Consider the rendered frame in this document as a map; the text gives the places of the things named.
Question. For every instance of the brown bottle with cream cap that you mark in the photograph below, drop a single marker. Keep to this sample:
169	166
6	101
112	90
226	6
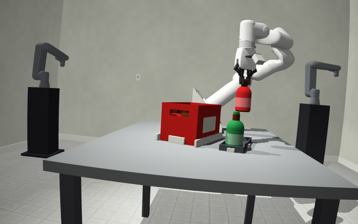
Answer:
185	113

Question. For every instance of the green bottle with pale green label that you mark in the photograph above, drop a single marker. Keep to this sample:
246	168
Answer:
235	131

